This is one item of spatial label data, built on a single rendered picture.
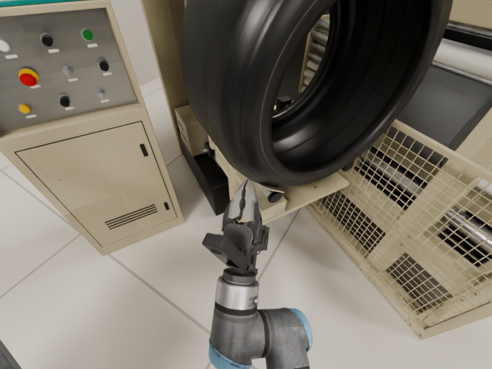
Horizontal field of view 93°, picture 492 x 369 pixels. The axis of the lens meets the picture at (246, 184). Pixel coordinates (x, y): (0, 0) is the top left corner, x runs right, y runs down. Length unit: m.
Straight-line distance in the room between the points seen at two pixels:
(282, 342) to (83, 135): 1.04
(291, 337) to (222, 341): 0.15
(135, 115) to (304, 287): 1.28
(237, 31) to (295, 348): 0.58
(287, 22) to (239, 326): 0.51
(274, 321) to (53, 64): 1.07
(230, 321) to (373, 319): 1.17
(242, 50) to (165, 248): 1.44
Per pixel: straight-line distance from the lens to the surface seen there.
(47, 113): 1.22
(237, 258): 0.46
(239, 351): 0.54
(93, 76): 1.15
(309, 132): 0.87
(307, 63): 1.17
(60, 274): 1.89
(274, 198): 0.66
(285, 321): 0.59
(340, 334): 1.51
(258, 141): 0.45
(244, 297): 0.50
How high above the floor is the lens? 1.41
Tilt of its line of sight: 47 degrees down
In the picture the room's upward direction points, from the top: straight up
